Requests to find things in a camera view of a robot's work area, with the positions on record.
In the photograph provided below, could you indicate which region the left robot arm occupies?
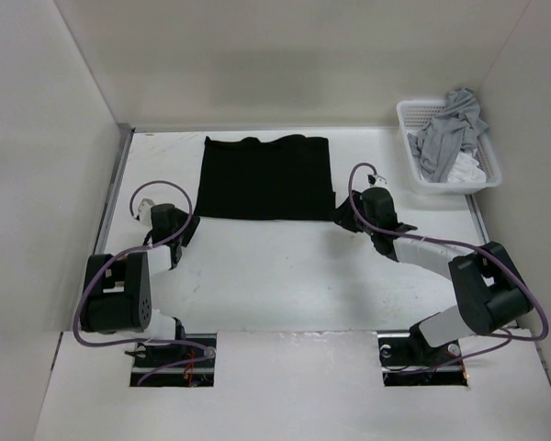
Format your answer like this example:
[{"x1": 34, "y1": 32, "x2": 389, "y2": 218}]
[{"x1": 79, "y1": 198, "x2": 200, "y2": 367}]

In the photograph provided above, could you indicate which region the grey tank top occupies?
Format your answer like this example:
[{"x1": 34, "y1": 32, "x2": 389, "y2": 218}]
[{"x1": 409, "y1": 88, "x2": 489, "y2": 183}]

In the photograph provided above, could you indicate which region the white plastic basket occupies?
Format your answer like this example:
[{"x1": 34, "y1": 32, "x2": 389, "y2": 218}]
[{"x1": 396, "y1": 99, "x2": 502, "y2": 195}]

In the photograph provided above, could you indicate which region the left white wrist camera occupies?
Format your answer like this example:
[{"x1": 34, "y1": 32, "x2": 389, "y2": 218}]
[{"x1": 135, "y1": 198, "x2": 155, "y2": 228}]

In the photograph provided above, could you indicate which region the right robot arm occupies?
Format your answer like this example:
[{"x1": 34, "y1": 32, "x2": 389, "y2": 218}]
[{"x1": 332, "y1": 187, "x2": 534, "y2": 369}]

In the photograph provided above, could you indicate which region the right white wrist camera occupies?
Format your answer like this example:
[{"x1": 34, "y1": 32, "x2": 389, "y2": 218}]
[{"x1": 367, "y1": 173, "x2": 388, "y2": 187}]

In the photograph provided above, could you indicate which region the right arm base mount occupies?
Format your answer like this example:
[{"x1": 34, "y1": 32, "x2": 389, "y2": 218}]
[{"x1": 377, "y1": 324, "x2": 467, "y2": 387}]

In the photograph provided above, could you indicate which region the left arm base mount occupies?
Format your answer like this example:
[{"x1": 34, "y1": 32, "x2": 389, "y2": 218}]
[{"x1": 125, "y1": 344, "x2": 216, "y2": 389}]

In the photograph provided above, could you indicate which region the black tank top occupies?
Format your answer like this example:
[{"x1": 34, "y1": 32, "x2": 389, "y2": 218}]
[{"x1": 195, "y1": 134, "x2": 336, "y2": 221}]

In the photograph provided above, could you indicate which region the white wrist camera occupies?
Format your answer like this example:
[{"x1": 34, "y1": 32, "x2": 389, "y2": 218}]
[
  {"x1": 367, "y1": 173, "x2": 388, "y2": 187},
  {"x1": 135, "y1": 198, "x2": 155, "y2": 228}
]

